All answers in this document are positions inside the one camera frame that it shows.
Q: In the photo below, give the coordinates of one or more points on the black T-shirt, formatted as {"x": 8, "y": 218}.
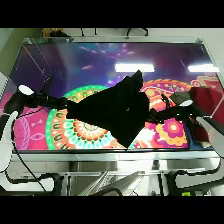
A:
{"x": 113, "y": 110}

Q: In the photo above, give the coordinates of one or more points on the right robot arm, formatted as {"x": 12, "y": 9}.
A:
{"x": 186, "y": 112}

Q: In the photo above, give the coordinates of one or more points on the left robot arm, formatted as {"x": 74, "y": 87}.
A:
{"x": 17, "y": 100}

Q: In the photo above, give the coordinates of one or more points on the grey garment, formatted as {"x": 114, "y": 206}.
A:
{"x": 180, "y": 96}

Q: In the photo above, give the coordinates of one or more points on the dark red garment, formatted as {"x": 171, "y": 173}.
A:
{"x": 207, "y": 100}

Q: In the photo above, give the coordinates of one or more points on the silver frame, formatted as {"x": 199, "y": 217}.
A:
{"x": 100, "y": 156}

